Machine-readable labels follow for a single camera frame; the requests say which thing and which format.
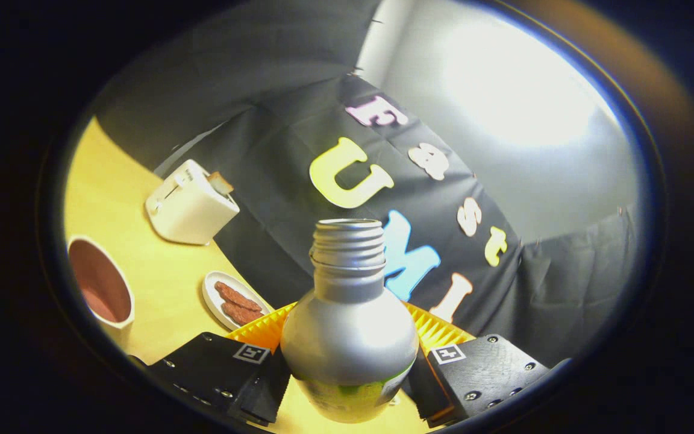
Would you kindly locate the white toaster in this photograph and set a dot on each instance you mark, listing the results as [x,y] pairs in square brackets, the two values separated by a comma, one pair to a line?
[187,208]

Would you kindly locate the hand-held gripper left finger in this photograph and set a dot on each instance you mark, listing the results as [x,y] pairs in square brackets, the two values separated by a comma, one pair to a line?
[262,392]

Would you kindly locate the silver juice bottle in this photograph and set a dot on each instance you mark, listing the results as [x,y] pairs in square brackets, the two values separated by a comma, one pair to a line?
[347,340]

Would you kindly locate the cream cup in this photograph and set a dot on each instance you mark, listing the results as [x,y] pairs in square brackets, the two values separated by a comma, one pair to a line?
[100,280]

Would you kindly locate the black backdrop cloth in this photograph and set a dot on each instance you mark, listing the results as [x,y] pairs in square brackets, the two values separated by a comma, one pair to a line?
[275,138]

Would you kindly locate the wooden table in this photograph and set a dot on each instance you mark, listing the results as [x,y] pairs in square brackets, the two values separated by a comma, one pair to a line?
[160,283]

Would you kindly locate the toast slice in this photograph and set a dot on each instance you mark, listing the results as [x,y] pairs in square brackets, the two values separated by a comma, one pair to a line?
[220,182]

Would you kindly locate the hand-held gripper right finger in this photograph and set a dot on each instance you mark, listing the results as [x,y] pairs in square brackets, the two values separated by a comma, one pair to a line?
[428,389]

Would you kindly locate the white round plate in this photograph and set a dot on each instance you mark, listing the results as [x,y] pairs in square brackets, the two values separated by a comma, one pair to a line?
[211,295]

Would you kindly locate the brown meat slice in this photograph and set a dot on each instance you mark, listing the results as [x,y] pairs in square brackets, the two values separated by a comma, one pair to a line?
[241,314]
[235,295]

